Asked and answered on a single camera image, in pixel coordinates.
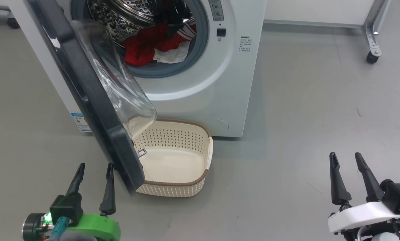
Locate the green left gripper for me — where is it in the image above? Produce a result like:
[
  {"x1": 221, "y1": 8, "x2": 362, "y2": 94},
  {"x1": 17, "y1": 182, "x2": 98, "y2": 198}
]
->
[{"x1": 60, "y1": 163, "x2": 122, "y2": 241}]

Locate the blue energy label sticker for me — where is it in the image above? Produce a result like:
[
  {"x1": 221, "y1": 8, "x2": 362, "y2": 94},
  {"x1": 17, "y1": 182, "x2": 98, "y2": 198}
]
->
[{"x1": 70, "y1": 112, "x2": 93, "y2": 133}]

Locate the white front-load washing machine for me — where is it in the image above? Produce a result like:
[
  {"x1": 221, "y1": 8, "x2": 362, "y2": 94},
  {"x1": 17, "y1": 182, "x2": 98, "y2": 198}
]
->
[{"x1": 6, "y1": 0, "x2": 267, "y2": 138}]

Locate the white warning label sticker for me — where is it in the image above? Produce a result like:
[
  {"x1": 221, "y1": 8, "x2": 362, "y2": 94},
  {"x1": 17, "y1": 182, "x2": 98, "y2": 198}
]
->
[{"x1": 208, "y1": 0, "x2": 225, "y2": 21}]

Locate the red and white garment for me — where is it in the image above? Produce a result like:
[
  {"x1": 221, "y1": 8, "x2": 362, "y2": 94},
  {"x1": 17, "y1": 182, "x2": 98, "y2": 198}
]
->
[{"x1": 121, "y1": 21, "x2": 197, "y2": 67}]

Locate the white rolling partition panel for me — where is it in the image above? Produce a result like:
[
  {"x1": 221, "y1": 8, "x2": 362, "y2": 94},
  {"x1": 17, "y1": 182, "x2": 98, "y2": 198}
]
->
[{"x1": 263, "y1": 0, "x2": 375, "y2": 29}]

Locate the stainless steel washing machine drum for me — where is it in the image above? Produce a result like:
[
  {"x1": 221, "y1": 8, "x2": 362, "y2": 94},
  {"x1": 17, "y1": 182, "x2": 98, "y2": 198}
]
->
[{"x1": 87, "y1": 0, "x2": 196, "y2": 45}]

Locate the black round glass washer door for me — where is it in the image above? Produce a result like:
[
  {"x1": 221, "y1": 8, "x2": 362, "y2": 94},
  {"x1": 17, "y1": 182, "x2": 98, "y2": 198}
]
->
[{"x1": 22, "y1": 0, "x2": 158, "y2": 195}]

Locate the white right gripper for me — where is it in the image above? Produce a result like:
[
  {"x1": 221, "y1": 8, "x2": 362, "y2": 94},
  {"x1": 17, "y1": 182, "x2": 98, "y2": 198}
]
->
[{"x1": 327, "y1": 152, "x2": 400, "y2": 233}]

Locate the cream perforated laundry basket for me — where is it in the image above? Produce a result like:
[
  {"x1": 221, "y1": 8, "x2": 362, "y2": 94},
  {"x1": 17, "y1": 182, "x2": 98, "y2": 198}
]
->
[{"x1": 132, "y1": 118, "x2": 214, "y2": 198}]

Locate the grey furniture leg with caster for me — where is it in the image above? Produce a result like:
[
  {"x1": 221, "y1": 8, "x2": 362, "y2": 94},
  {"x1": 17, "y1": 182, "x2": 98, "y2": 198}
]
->
[{"x1": 0, "y1": 5, "x2": 20, "y2": 29}]

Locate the metal partition leg with caster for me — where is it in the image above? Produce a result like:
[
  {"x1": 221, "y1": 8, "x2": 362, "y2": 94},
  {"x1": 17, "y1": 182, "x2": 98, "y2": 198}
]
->
[{"x1": 361, "y1": 0, "x2": 393, "y2": 64}]

